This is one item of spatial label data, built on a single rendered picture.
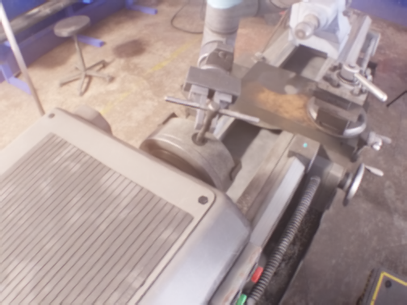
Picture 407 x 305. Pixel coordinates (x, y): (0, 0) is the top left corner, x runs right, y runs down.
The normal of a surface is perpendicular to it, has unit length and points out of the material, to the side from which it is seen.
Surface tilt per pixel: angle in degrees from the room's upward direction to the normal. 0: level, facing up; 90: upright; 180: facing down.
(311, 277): 0
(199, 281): 45
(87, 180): 0
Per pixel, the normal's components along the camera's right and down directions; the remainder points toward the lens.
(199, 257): 0.58, -0.19
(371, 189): -0.01, -0.67
